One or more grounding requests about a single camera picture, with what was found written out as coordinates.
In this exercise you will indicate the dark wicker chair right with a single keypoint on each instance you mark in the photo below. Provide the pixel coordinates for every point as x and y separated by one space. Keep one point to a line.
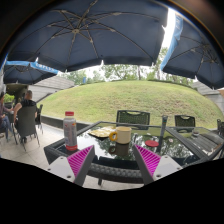
184 121

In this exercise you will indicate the navy umbrella on right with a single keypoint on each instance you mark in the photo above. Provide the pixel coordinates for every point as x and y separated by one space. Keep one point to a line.
192 55

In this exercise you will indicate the dark wicker chair centre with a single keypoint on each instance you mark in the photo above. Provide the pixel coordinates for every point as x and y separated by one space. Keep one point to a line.
140 118

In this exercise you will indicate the clear bottle with red cap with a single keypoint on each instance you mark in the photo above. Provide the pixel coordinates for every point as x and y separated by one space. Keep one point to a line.
70 131

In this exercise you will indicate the navy umbrella on left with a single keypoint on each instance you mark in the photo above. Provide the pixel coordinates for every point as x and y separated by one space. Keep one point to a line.
25 72

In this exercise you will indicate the black umbrella pole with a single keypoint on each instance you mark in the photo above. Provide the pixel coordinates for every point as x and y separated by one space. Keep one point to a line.
163 126

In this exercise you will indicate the seated man in black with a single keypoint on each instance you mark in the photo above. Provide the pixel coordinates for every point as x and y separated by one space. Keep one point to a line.
26 102

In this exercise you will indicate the large navy patio umbrella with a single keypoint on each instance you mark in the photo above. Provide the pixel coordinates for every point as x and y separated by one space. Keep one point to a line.
74 34

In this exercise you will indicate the grey chair behind man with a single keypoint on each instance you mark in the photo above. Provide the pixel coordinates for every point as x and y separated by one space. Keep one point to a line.
26 122

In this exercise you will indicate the glass top wicker table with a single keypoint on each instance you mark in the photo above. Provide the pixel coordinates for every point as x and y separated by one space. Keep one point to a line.
116 162

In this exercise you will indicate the dark wicker chair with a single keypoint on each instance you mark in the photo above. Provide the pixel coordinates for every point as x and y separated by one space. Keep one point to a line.
184 121
140 118

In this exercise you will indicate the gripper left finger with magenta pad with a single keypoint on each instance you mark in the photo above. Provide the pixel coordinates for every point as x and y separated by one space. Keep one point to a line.
73 168

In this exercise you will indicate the red bottle cap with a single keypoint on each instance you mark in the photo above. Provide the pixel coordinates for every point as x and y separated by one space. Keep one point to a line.
151 143

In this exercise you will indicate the seated person at left edge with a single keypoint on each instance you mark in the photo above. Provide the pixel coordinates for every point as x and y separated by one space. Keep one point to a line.
4 120

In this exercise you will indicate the yellow plate on table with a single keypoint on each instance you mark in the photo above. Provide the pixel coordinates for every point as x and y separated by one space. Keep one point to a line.
102 132

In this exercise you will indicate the cream mug with yellow handle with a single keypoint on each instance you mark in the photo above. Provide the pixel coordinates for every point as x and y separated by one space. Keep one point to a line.
121 135

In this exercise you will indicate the dark ashtray on table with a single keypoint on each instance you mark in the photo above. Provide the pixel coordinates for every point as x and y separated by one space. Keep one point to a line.
195 134

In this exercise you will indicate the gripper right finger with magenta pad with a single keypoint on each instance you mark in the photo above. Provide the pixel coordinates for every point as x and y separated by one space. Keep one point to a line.
152 166

